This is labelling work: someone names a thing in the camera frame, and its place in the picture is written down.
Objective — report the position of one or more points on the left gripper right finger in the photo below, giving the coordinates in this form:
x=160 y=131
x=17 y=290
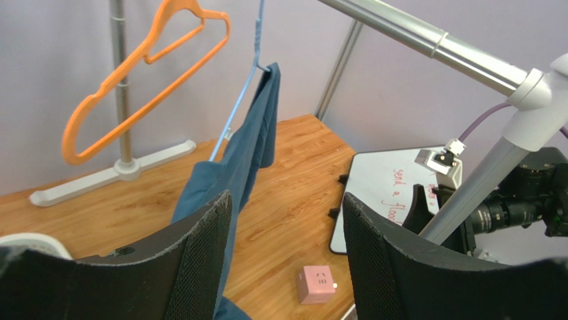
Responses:
x=397 y=274

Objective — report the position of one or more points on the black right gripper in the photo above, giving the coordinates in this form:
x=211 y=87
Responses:
x=451 y=228

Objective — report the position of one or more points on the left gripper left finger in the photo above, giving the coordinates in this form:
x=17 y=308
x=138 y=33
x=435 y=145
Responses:
x=171 y=274

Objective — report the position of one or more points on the dark blue t shirt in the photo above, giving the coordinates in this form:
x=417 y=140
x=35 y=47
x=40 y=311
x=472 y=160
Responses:
x=251 y=148

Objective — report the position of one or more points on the light blue wire hanger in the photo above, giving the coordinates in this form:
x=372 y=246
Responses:
x=255 y=65

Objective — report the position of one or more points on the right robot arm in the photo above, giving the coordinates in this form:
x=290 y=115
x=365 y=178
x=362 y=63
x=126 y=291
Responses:
x=535 y=190

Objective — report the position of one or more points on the pink power adapter cube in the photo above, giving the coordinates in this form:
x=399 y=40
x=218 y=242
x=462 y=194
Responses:
x=315 y=284

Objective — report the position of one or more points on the white dry erase board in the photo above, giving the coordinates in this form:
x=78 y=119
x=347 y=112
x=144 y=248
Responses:
x=384 y=180

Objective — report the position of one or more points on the white perforated plastic basket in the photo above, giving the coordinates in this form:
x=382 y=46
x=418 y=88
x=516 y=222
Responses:
x=39 y=242

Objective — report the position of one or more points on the silver clothes rack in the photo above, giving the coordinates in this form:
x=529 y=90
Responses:
x=387 y=97

